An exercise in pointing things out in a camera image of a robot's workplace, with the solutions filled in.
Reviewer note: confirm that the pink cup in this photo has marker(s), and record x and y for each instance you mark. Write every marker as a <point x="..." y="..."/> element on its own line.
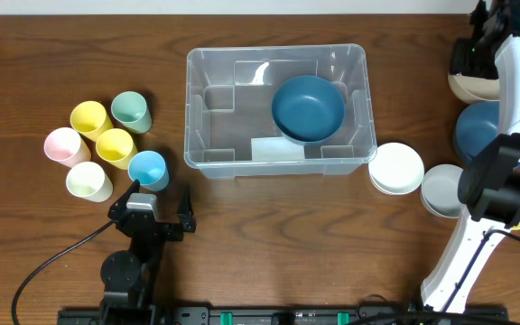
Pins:
<point x="65" y="146"/>

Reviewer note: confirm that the green cup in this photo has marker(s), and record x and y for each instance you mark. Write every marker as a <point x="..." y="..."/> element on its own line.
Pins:
<point x="131" y="110"/>

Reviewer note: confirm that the light blue cup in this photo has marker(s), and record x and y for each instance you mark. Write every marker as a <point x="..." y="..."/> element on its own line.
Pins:
<point x="150" y="169"/>

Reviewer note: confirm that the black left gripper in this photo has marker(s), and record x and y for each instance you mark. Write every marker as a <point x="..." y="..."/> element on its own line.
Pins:
<point x="153" y="228"/>

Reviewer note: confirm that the yellow cup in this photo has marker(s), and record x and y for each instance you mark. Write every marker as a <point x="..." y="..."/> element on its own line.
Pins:
<point x="117" y="147"/>
<point x="90" y="119"/>

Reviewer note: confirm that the yellow cup upper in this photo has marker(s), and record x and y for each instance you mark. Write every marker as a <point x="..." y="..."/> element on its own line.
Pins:
<point x="90" y="119"/>

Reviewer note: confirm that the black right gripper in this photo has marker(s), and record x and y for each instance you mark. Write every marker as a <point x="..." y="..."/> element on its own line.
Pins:
<point x="475" y="56"/>

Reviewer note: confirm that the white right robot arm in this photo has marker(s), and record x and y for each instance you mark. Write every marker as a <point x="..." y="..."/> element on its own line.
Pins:
<point x="489" y="188"/>

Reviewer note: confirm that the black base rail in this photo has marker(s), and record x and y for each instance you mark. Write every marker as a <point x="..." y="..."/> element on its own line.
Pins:
<point x="370" y="313"/>

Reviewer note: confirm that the dark blue large bowl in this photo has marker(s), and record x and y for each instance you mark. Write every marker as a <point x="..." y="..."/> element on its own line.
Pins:
<point x="476" y="127"/>

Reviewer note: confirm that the yellow cup lower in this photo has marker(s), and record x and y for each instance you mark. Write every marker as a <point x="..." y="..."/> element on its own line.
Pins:
<point x="117" y="147"/>

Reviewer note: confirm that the cream white cup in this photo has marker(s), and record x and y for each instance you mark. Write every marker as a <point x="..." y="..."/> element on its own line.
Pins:
<point x="88" y="181"/>

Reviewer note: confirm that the clear plastic storage bin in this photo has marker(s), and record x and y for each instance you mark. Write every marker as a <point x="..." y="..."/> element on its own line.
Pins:
<point x="229" y="129"/>

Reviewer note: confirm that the light grey small bowl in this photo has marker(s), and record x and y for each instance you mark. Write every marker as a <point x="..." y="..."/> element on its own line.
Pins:
<point x="439" y="191"/>

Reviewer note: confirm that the white small bowl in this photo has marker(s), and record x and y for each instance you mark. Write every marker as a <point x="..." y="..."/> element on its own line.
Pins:
<point x="397" y="169"/>

